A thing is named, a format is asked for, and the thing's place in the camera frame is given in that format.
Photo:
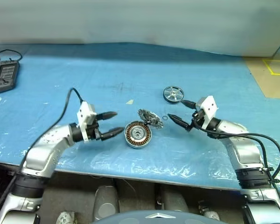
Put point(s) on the silver round motor housing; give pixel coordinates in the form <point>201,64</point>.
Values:
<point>138,135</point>

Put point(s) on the grey rounded shape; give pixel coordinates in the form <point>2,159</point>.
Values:
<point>106,203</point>
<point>176,200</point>

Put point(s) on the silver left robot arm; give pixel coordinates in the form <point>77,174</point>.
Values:
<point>42,154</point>

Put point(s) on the silver hinged motor lid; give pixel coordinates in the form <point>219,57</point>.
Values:
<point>151,117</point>

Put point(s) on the blue plastic table sheet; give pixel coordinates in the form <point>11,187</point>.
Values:
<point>84,81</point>

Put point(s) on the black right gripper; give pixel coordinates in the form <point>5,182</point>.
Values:
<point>199,119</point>

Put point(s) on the silver spoked rotor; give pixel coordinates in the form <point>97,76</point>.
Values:
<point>174,93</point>

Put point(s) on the grey robot torso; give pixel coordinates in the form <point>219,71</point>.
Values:
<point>130,218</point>

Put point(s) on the beige tape scrap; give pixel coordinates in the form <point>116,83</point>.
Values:
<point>130,102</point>

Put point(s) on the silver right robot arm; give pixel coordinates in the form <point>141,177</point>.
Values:
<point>245,151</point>

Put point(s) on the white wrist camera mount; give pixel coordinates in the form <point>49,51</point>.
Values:
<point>208,105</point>
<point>85,114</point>

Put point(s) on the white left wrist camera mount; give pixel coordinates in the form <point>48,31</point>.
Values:
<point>85,114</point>

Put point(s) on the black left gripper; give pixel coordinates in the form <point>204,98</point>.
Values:
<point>94,130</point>

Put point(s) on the black handheld controller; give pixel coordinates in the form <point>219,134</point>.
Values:
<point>4,74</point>

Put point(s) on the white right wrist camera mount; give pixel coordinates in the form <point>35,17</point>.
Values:
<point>208,105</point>

